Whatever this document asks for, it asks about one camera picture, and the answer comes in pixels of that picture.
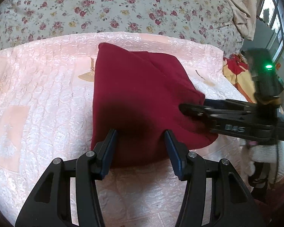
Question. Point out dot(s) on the beige cloth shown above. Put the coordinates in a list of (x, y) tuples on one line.
[(241, 9)]

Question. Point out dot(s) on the pink quilted blanket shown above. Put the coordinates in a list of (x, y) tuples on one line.
[(49, 87)]

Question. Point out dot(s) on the red yellow printed cloth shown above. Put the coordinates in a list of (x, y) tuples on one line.
[(237, 75)]

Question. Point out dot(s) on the window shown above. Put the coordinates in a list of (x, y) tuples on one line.
[(278, 21)]

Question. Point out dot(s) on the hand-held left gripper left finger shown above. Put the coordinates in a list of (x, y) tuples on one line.
[(108, 151)]

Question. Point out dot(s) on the person's dark clothing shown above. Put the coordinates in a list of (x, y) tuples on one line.
[(274, 198)]

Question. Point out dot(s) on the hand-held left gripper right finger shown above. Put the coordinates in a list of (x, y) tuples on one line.
[(174, 151)]

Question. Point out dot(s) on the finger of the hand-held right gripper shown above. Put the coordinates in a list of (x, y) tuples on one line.
[(194, 110), (246, 130)]

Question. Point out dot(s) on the floral quilted bedspread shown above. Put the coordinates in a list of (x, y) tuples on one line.
[(85, 9)]

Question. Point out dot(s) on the dark red shirt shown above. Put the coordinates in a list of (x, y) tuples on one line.
[(137, 87)]

